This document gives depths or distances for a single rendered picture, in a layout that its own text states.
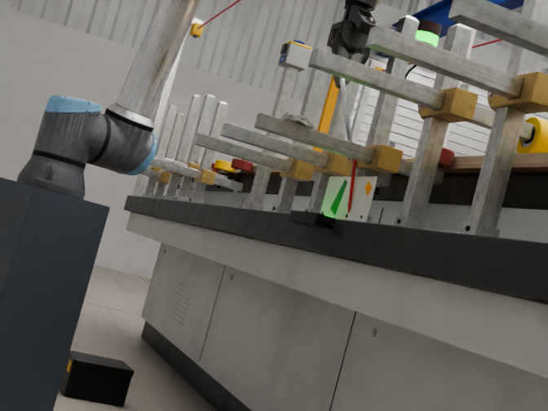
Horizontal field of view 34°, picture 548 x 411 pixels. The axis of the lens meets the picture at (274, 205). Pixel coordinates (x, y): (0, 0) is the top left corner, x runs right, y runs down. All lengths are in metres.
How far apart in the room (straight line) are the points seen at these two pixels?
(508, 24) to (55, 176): 1.58
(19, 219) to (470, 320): 1.35
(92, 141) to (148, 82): 0.24
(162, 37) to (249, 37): 7.67
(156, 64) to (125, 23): 7.42
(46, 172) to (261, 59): 7.86
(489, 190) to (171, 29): 1.36
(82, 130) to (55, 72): 7.37
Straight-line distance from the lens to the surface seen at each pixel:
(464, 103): 1.67
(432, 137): 1.72
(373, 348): 2.17
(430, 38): 2.01
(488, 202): 1.48
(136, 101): 2.60
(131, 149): 2.61
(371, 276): 1.80
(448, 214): 2.01
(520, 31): 1.18
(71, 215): 2.47
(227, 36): 10.20
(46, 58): 9.90
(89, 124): 2.53
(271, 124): 1.81
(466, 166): 1.93
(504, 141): 1.50
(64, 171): 2.50
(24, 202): 2.42
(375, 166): 1.87
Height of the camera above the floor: 0.58
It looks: 3 degrees up
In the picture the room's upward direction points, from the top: 15 degrees clockwise
